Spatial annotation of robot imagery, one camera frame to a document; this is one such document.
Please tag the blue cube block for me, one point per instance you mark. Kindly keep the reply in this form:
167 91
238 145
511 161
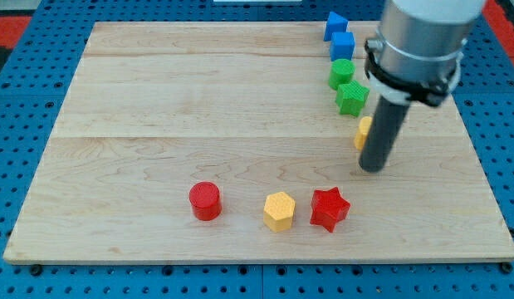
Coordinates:
342 46

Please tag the green cylinder block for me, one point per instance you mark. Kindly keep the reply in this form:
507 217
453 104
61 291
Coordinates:
341 72

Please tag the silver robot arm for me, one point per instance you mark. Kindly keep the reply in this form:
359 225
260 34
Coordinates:
416 52

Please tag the red star block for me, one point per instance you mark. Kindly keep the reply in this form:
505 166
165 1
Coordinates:
328 208

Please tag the yellow heart block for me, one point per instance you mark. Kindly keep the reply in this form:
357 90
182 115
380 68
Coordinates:
362 132

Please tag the red cylinder block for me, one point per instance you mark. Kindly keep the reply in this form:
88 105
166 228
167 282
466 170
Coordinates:
205 200

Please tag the green star block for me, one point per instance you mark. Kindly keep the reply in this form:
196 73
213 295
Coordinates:
351 98

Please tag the yellow hexagon block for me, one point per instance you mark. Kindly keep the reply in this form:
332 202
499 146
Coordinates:
278 211

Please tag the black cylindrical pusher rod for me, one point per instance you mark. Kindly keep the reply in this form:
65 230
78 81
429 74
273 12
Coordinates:
384 129

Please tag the wooden board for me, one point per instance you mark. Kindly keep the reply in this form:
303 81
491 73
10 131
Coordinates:
156 107

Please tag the blue triangular block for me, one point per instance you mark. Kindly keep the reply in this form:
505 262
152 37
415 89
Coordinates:
334 23

